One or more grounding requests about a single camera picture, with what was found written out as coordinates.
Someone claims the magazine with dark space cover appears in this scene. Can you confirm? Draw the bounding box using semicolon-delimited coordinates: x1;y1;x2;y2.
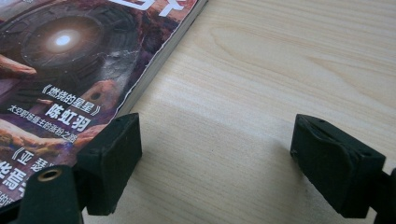
0;0;209;209

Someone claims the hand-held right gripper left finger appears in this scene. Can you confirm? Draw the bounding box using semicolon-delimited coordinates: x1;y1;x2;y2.
76;112;143;217

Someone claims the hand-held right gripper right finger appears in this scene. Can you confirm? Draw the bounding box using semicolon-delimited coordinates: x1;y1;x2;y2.
290;113;387;219

